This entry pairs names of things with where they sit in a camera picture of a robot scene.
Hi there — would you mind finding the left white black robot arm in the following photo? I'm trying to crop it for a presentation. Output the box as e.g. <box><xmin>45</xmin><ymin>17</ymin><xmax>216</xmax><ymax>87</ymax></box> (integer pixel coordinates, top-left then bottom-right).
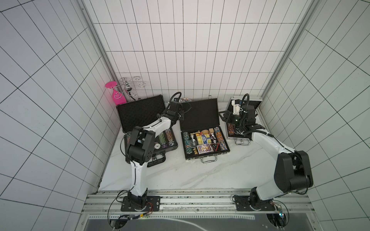
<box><xmin>125</xmin><ymin>98</ymin><xmax>183</xmax><ymax>208</ymax></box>

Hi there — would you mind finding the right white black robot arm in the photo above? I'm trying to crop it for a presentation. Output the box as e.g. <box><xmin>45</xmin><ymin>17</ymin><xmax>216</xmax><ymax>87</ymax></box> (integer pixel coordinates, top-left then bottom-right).
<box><xmin>219</xmin><ymin>94</ymin><xmax>314</xmax><ymax>208</ymax></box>

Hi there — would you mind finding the playing card box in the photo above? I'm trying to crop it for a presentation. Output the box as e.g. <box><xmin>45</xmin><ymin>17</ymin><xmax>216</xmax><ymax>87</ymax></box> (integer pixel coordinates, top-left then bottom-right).
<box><xmin>197</xmin><ymin>143</ymin><xmax>213</xmax><ymax>155</ymax></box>

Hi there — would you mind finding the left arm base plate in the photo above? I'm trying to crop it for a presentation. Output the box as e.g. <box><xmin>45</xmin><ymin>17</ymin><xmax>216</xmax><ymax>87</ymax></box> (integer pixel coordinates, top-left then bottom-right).
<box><xmin>120</xmin><ymin>196</ymin><xmax>161</xmax><ymax>212</ymax></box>

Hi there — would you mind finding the pink wine glass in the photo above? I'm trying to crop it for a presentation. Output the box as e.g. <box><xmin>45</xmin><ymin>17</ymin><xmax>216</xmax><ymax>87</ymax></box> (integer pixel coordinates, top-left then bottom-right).
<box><xmin>105</xmin><ymin>81</ymin><xmax>127</xmax><ymax>105</ymax></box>

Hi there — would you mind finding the aluminium mounting rail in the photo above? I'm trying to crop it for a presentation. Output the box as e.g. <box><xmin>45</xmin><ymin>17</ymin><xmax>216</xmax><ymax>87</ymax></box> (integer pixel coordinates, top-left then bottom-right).
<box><xmin>82</xmin><ymin>189</ymin><xmax>314</xmax><ymax>218</ymax></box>

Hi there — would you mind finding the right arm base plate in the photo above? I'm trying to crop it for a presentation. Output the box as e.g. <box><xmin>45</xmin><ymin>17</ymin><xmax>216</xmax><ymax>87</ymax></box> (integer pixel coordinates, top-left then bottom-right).
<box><xmin>232</xmin><ymin>195</ymin><xmax>276</xmax><ymax>212</ymax></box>

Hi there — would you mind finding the silver wire glass holder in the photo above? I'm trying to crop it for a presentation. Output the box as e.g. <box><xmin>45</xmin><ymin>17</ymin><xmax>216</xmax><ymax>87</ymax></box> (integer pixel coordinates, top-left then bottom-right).
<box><xmin>119</xmin><ymin>76</ymin><xmax>146</xmax><ymax>101</ymax></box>

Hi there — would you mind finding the right silver poker case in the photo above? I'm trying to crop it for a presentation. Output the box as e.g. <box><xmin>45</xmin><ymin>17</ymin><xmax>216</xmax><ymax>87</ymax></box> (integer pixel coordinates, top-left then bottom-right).
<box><xmin>223</xmin><ymin>95</ymin><xmax>263</xmax><ymax>146</ymax></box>

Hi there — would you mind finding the black poker case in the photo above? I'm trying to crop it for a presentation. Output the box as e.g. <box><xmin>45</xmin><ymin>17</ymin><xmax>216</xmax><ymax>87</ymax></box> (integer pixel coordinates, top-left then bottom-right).
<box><xmin>117</xmin><ymin>95</ymin><xmax>178</xmax><ymax>167</ymax></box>
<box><xmin>180</xmin><ymin>98</ymin><xmax>230</xmax><ymax>160</ymax></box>

